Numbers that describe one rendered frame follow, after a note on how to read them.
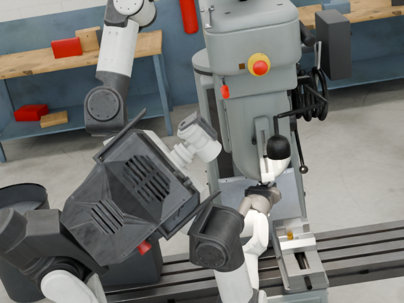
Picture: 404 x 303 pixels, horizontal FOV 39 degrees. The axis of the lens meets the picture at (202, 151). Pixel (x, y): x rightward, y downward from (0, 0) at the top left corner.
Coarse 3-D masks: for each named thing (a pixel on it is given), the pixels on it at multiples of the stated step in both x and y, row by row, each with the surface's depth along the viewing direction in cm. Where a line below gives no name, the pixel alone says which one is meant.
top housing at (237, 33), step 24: (216, 0) 173; (264, 0) 163; (288, 0) 160; (216, 24) 150; (240, 24) 149; (264, 24) 149; (288, 24) 150; (216, 48) 153; (240, 48) 152; (264, 48) 152; (288, 48) 153; (216, 72) 157; (240, 72) 155
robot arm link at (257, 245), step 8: (256, 216) 174; (264, 216) 175; (256, 224) 172; (264, 224) 174; (256, 232) 171; (264, 232) 173; (256, 240) 169; (264, 240) 172; (248, 248) 169; (256, 248) 170; (264, 248) 172
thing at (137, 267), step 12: (156, 252) 207; (120, 264) 204; (132, 264) 203; (144, 264) 203; (156, 264) 205; (108, 276) 207; (120, 276) 206; (132, 276) 206; (144, 276) 205; (156, 276) 205
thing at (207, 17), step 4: (200, 8) 163; (208, 8) 161; (212, 8) 161; (204, 12) 158; (208, 12) 156; (204, 16) 153; (208, 16) 152; (204, 20) 149; (208, 20) 148; (204, 24) 145; (208, 24) 144; (204, 28) 143; (208, 28) 143
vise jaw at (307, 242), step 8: (312, 232) 201; (280, 240) 199; (288, 240) 199; (296, 240) 198; (304, 240) 198; (312, 240) 198; (280, 248) 199; (288, 248) 197; (296, 248) 197; (304, 248) 198; (312, 248) 198
